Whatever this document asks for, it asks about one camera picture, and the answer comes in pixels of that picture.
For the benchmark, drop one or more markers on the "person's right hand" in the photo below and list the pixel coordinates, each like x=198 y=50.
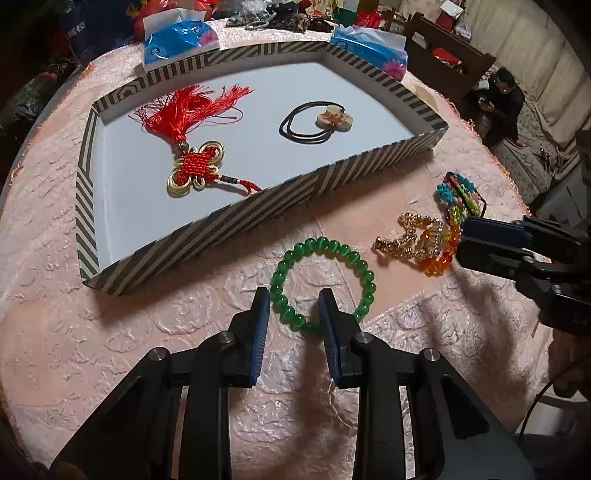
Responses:
x=569 y=364

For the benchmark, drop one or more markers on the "gold chain ornament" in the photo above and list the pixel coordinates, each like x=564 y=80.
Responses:
x=422 y=239

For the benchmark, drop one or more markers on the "black plastic bag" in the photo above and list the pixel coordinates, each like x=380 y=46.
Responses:
x=24 y=107

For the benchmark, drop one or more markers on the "left blue tissue pack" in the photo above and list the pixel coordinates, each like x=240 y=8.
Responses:
x=175 y=34

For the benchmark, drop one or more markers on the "seated person in black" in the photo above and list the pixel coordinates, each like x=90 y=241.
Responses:
x=502 y=101

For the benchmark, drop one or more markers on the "dark blue paper bag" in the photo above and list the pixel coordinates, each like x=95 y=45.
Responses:
x=96 y=27

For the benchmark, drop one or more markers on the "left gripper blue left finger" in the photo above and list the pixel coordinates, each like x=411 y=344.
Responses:
x=231 y=358

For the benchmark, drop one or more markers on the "pink embossed tablecloth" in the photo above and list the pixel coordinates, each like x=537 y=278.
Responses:
x=63 y=347

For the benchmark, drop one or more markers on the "blue tissue pack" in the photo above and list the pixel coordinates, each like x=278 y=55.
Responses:
x=175 y=34
x=384 y=50

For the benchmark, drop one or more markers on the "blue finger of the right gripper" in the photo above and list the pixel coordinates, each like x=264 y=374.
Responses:
x=506 y=234
x=492 y=258

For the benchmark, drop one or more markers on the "right blue tissue pack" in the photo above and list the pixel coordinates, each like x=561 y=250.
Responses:
x=384 y=50

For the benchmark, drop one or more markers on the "brown hair tie flower charm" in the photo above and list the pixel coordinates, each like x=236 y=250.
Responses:
x=333 y=118

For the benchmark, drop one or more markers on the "striped cardboard tray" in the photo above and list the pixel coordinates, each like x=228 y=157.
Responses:
x=128 y=227

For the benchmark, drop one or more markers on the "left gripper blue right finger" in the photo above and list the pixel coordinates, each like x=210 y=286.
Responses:
x=358 y=359

